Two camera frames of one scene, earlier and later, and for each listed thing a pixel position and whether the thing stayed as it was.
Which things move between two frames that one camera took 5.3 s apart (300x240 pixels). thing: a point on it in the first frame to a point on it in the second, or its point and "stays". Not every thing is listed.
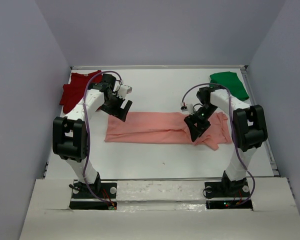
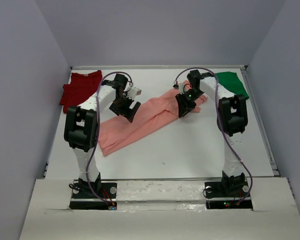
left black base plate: (103, 190) stays
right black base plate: (237, 188) stays
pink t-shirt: (164, 128) to (116, 133)
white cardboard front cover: (160, 210) stays
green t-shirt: (232, 82) stays
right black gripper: (196, 132) to (184, 107)
